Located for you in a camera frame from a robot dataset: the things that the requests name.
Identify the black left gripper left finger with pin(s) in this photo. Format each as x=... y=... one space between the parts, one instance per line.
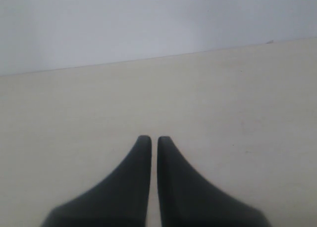
x=120 y=200

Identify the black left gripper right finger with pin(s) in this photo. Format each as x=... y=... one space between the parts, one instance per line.
x=187 y=199

